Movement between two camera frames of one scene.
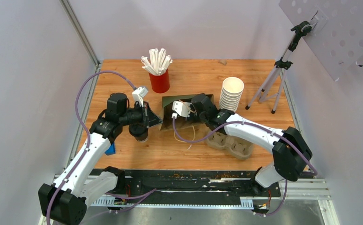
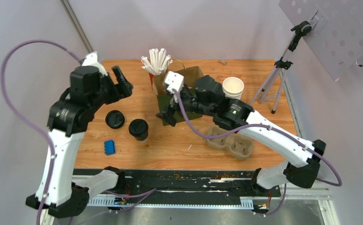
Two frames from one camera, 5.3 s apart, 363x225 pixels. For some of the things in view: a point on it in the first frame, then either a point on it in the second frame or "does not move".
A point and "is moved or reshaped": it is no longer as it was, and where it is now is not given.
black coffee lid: x=137 y=129 does not move
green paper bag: x=211 y=96 is moved or reshaped
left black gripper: x=149 y=118 → x=124 y=88
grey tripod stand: x=270 y=86 does not move
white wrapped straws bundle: x=158 y=63 does not move
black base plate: x=225 y=184 does not move
